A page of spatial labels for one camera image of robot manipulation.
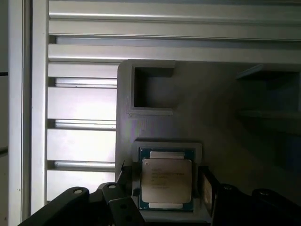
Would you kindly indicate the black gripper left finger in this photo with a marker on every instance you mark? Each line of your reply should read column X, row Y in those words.
column 117, row 207

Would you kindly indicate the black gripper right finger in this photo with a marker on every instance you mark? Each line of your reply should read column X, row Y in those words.
column 235, row 207

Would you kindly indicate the silver CPU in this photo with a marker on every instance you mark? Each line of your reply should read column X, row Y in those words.
column 167, row 179

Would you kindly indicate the grey plastic parts rack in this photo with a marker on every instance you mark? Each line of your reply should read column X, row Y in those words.
column 211, row 106

